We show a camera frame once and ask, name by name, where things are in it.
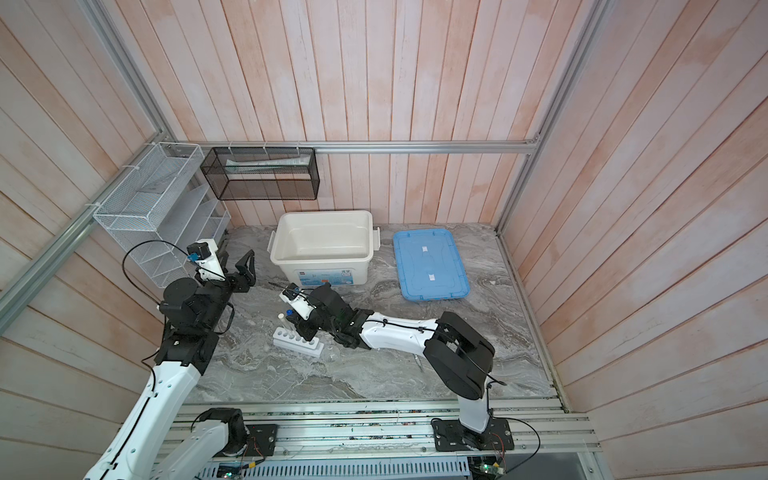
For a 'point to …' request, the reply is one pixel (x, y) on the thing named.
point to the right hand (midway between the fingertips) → (290, 315)
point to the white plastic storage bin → (313, 247)
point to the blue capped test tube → (289, 312)
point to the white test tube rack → (291, 339)
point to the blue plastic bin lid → (429, 265)
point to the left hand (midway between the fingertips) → (242, 256)
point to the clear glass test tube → (281, 317)
